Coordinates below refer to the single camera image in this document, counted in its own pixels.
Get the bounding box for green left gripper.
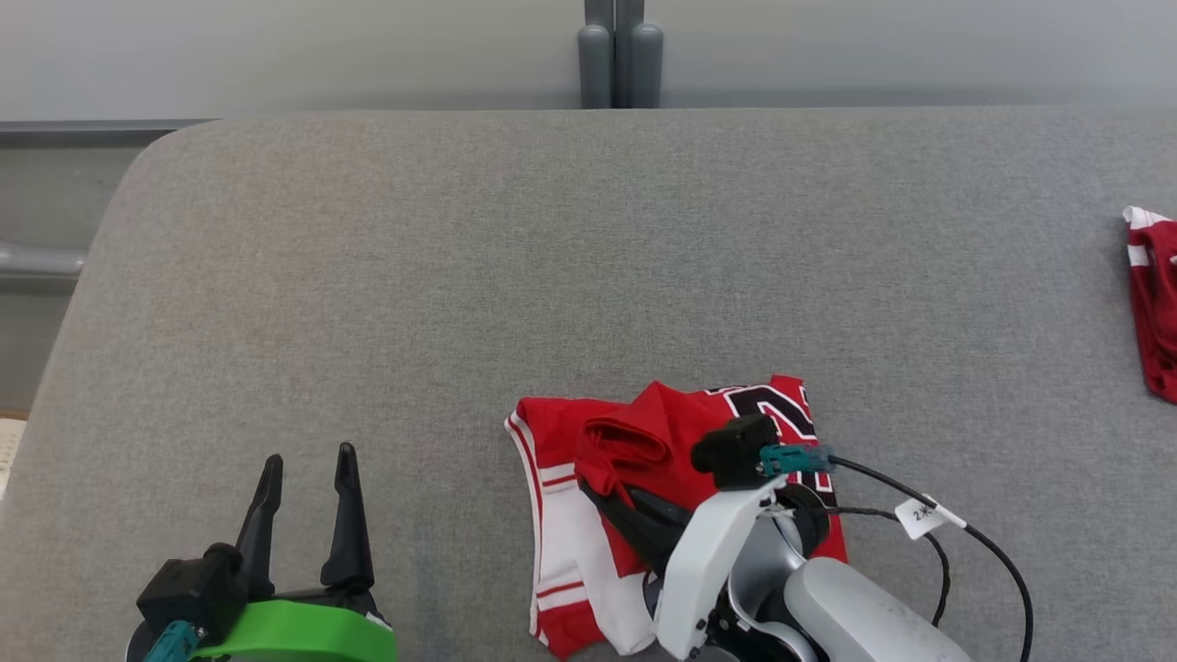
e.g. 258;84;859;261
191;441;399;662

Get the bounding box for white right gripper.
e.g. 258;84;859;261
577;475;789;662

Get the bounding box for red jersey with white sleeves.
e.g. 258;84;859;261
504;374;849;661

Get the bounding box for red shorts with white stripe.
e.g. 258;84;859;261
1122;206;1177;405

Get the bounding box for cream perforated laundry basket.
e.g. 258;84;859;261
0;412;30;502

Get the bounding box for grey round tube foot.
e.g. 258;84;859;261
577;23;615;109
630;23;665;109

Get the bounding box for teal right cable connector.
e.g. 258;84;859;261
760;443;836;477

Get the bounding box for teal cable connector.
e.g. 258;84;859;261
143;621;208;662
760;443;836;477

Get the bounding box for teal left cable connector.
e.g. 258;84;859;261
143;621;208;662

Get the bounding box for black right camera cable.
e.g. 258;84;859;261
828;455;1035;662

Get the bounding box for white printed cable tag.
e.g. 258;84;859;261
894;496;968;542

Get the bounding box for grey tubular frame leg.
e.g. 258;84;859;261
0;241;86;279

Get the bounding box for grey partition frame post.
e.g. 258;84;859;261
585;0;646;109

